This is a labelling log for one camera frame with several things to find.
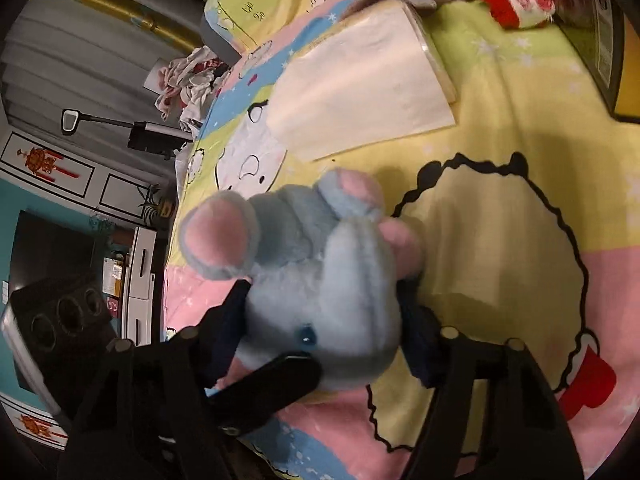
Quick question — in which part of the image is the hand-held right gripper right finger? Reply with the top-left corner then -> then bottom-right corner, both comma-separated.
397,280 -> 586,480

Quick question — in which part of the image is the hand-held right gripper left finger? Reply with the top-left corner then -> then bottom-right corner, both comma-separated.
57,280 -> 251,480

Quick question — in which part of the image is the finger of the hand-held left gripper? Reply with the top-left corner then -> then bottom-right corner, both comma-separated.
207,352 -> 323,436

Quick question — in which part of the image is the blue plush mouse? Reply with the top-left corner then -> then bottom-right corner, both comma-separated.
180,167 -> 426,393

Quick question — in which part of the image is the white cabinet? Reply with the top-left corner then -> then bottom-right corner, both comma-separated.
122,225 -> 168,346

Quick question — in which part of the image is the yellow box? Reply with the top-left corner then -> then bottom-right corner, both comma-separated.
102,257 -> 126,296

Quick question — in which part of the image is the potted plant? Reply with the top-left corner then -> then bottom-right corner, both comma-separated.
137,185 -> 176,226

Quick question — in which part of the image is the printed cartoon blanket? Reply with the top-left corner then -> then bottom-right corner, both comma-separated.
160,0 -> 640,480

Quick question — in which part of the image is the black speaker with three cones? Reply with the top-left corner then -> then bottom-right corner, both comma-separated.
0,272 -> 123,416

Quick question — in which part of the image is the black television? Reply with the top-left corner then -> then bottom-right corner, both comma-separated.
10,210 -> 103,301

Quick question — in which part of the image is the red knot decoration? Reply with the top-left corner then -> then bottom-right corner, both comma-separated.
15,147 -> 81,181
17,412 -> 56,441

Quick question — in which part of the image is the pile of clothes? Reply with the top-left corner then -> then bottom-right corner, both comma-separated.
152,46 -> 231,131

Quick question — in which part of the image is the white wrapped paper pack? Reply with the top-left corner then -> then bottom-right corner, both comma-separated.
267,0 -> 458,163

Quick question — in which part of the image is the grey curtain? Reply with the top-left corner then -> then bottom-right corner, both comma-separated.
0,0 -> 201,161

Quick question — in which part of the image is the black and gold box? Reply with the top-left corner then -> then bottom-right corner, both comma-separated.
522,0 -> 640,123

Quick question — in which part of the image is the gold curtain rail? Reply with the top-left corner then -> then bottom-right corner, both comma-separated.
37,0 -> 206,48

